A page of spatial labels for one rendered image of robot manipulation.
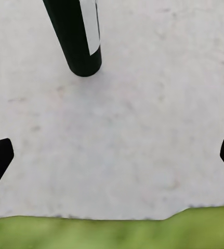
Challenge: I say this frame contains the insectifuge atomizer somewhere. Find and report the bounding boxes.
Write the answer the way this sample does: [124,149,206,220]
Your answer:
[43,0,101,77]

